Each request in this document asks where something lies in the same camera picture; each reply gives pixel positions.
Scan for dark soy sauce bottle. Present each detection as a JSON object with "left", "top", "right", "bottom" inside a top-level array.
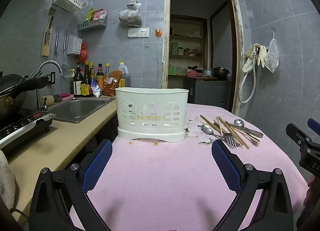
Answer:
[{"left": 80, "top": 60, "right": 93, "bottom": 98}]

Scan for white shower hose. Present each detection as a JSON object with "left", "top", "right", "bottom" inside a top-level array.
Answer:
[{"left": 238, "top": 47, "right": 261, "bottom": 104}]

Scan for red seasoning packet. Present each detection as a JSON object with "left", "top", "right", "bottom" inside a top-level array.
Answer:
[{"left": 92, "top": 9, "right": 108, "bottom": 21}]

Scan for dark pump bottle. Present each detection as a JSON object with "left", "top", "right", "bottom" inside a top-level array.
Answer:
[{"left": 72, "top": 62, "right": 83, "bottom": 98}]

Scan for metal fork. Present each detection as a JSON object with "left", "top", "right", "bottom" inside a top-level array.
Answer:
[{"left": 213, "top": 121, "right": 237, "bottom": 149}]

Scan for chrome faucet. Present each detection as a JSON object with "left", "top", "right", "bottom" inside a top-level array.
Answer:
[{"left": 36, "top": 60, "right": 63, "bottom": 112}]

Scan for dark metal pot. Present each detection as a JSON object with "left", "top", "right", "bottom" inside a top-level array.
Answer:
[{"left": 213, "top": 67, "right": 230, "bottom": 79}]

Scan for white wall basket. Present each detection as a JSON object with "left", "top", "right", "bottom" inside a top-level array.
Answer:
[{"left": 52, "top": 0, "right": 84, "bottom": 12}]

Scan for grey cabinet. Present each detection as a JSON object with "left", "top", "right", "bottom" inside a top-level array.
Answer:
[{"left": 183, "top": 77, "right": 231, "bottom": 111}]

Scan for cream rubber gloves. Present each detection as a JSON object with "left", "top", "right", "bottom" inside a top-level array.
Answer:
[{"left": 242, "top": 43, "right": 268, "bottom": 73}]

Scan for white plastic utensil basket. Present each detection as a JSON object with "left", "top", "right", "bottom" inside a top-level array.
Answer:
[{"left": 114, "top": 87, "right": 190, "bottom": 143}]

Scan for green box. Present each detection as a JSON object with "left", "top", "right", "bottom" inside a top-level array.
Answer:
[{"left": 170, "top": 65, "right": 187, "bottom": 76}]

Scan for grey wall shelf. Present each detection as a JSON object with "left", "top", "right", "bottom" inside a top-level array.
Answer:
[{"left": 77, "top": 18, "right": 108, "bottom": 32}]

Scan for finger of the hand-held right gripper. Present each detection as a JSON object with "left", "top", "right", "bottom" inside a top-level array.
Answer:
[
  {"left": 307, "top": 118, "right": 320, "bottom": 135},
  {"left": 286, "top": 122, "right": 314, "bottom": 148}
]

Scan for dark bottle red cap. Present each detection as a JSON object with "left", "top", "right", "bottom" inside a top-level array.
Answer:
[{"left": 96, "top": 63, "right": 105, "bottom": 92}]

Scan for metal mesh strainer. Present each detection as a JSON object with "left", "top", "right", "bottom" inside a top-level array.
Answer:
[{"left": 61, "top": 63, "right": 73, "bottom": 83}]

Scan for white wall switch panel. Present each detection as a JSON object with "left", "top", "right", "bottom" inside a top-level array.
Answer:
[{"left": 127, "top": 27, "right": 150, "bottom": 38}]

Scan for large cooking oil jug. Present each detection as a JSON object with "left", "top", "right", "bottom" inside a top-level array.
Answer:
[{"left": 116, "top": 61, "right": 131, "bottom": 89}]

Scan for yellowish sponge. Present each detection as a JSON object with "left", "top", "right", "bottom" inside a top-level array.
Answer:
[{"left": 40, "top": 95, "right": 55, "bottom": 108}]

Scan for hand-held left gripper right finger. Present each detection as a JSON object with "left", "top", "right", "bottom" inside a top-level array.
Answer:
[{"left": 211, "top": 139, "right": 294, "bottom": 231}]

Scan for red plastic bag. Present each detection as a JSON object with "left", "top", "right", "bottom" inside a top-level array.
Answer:
[{"left": 78, "top": 42, "right": 89, "bottom": 64}]

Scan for person's right hand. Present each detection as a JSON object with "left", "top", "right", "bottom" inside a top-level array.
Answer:
[{"left": 303, "top": 175, "right": 320, "bottom": 206}]

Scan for wooden knife holder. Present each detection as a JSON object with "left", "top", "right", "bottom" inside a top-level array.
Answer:
[{"left": 41, "top": 8, "right": 57, "bottom": 57}]

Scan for worn wooden door frame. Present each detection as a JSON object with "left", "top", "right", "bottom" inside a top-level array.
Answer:
[{"left": 161, "top": 0, "right": 244, "bottom": 117}]

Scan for beige kitchen counter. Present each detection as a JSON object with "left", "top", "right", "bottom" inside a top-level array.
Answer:
[{"left": 5, "top": 97, "right": 117, "bottom": 224}]

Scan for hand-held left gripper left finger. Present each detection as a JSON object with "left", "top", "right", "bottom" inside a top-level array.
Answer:
[{"left": 29, "top": 139, "right": 113, "bottom": 231}]

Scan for wooden storage shelf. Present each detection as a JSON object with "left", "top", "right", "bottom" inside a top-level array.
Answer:
[{"left": 169, "top": 15, "right": 208, "bottom": 77}]

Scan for white mesh bag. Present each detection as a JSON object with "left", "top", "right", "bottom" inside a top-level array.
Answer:
[{"left": 264, "top": 30, "right": 280, "bottom": 73}]

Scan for metal spoon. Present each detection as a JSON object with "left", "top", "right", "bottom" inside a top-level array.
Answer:
[
  {"left": 201, "top": 124, "right": 227, "bottom": 143},
  {"left": 233, "top": 119, "right": 264, "bottom": 138}
]

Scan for black handled wok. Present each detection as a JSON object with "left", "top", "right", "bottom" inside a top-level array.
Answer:
[{"left": 0, "top": 71, "right": 50, "bottom": 119}]

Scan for black induction cooker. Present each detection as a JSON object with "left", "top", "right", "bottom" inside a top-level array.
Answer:
[{"left": 0, "top": 110, "right": 57, "bottom": 152}]

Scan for pink floral tablecloth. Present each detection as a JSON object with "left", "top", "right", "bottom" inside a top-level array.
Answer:
[{"left": 67, "top": 103, "right": 311, "bottom": 231}]

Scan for beige towel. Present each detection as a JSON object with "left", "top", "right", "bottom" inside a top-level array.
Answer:
[{"left": 0, "top": 149, "right": 16, "bottom": 212}]

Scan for hanging clear plastic bag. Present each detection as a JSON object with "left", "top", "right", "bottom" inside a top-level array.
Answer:
[{"left": 118, "top": 0, "right": 143, "bottom": 27}]

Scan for white blue bag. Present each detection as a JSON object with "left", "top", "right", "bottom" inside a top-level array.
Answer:
[{"left": 91, "top": 78, "right": 103, "bottom": 98}]

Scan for stainless steel sink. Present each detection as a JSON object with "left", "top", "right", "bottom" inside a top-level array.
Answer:
[{"left": 47, "top": 97, "right": 116, "bottom": 124}]

